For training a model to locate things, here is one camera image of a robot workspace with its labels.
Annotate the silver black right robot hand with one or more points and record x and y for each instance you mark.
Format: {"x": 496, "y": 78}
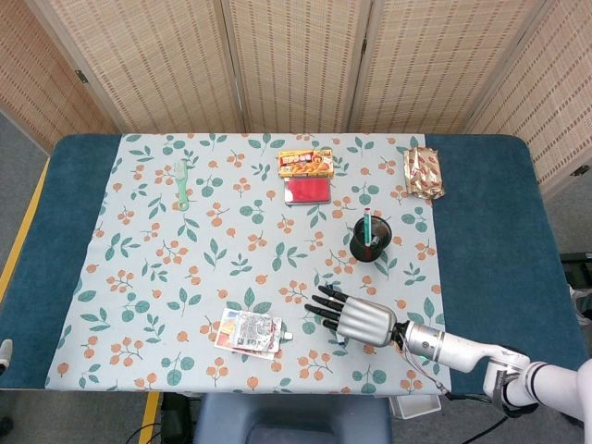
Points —
{"x": 365, "y": 321}

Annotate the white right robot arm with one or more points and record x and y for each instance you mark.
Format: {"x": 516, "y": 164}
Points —
{"x": 467, "y": 349}

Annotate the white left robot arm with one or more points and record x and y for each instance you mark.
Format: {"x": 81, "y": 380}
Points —
{"x": 4, "y": 353}

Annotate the black mesh pen cup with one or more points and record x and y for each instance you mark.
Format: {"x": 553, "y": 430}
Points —
{"x": 363, "y": 252}

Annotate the floral tablecloth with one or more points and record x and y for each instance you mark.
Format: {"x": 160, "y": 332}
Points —
{"x": 185, "y": 259}

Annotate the white plastic box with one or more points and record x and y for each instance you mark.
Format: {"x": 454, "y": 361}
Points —
{"x": 415, "y": 407}

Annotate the silver spout pouch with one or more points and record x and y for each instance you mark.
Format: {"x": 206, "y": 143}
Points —
{"x": 254, "y": 334}

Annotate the blue padded chair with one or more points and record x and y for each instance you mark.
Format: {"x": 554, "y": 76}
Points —
{"x": 291, "y": 418}

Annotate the red white flat packet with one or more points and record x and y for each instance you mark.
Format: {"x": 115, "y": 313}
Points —
{"x": 223, "y": 330}

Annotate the red ink pad case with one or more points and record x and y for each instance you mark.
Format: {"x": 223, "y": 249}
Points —
{"x": 307, "y": 190}

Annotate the gold foil snack packet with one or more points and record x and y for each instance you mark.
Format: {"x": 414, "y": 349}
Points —
{"x": 423, "y": 173}

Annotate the orange yellow curry box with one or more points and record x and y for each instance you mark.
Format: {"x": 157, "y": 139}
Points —
{"x": 305, "y": 163}

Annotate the green plastic comb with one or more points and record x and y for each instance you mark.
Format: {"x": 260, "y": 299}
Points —
{"x": 183, "y": 187}

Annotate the bamboo folding screen panel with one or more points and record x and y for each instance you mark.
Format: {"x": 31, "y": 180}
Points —
{"x": 435, "y": 60}
{"x": 555, "y": 102}
{"x": 37, "y": 83}
{"x": 152, "y": 60}
{"x": 296, "y": 60}

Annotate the black equipment frame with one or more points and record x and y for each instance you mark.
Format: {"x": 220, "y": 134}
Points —
{"x": 578, "y": 263}

